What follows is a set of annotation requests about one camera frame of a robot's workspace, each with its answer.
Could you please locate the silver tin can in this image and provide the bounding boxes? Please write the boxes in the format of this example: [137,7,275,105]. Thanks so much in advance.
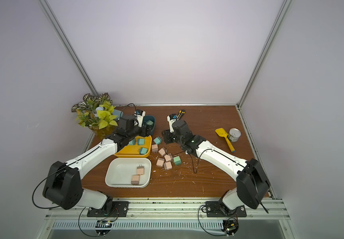
[227,128,242,142]

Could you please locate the yellow black utility knife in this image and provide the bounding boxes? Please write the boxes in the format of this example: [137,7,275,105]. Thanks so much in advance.
[177,110,185,120]

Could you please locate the light blue dish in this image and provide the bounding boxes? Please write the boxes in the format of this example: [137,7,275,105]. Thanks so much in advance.
[112,109,124,119]

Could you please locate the potted green plant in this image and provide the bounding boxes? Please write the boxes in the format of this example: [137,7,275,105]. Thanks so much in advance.
[71,93,118,139]

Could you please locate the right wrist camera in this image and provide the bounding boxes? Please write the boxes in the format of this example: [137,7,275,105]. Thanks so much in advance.
[167,114,177,133]

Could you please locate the white storage bin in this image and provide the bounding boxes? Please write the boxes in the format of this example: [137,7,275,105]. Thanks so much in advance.
[105,158,152,188]

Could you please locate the pink plug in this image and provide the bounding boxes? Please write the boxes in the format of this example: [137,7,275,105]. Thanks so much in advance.
[151,144,159,153]
[156,158,165,167]
[159,147,167,157]
[131,175,140,185]
[164,154,173,162]
[136,166,145,175]
[164,162,172,170]

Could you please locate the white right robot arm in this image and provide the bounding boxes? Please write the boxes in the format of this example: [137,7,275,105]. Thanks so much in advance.
[162,119,270,215]

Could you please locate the yellow toy shovel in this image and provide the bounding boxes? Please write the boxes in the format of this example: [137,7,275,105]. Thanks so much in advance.
[215,128,235,152]

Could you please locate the green plug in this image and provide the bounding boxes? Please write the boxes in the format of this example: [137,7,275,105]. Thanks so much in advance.
[139,147,148,155]
[173,156,182,166]

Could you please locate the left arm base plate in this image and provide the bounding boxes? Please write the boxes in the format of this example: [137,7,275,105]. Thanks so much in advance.
[87,201,129,218]

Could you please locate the yellow storage bin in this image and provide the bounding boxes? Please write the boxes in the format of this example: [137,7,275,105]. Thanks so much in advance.
[115,136,152,158]

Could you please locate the teal storage bin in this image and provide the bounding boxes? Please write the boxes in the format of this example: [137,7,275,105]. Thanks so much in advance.
[143,115,156,135]

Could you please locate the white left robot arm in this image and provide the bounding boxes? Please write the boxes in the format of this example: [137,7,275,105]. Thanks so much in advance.
[42,111,151,214]

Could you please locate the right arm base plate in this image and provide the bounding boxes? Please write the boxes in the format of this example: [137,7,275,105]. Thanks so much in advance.
[200,201,247,218]

